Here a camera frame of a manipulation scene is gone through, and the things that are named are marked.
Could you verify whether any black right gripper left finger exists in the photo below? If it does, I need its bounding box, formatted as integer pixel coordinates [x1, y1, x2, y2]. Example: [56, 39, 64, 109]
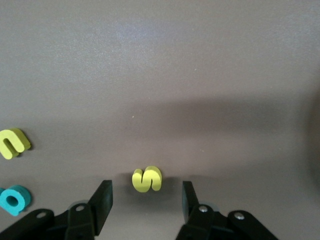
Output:
[0, 179, 114, 240]

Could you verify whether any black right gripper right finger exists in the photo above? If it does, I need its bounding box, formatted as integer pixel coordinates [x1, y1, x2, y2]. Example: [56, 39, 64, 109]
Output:
[174, 180, 279, 240]

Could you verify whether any yellow foam letter s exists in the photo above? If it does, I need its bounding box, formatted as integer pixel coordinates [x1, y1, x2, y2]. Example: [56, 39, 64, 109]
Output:
[131, 165, 163, 194]

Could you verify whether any teal foam letter b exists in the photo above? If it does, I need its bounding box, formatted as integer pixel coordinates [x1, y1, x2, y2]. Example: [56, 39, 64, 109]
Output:
[0, 184, 33, 217]

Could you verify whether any yellow foam letter u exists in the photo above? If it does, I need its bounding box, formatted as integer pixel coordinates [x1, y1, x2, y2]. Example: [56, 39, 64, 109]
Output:
[0, 127, 32, 161]

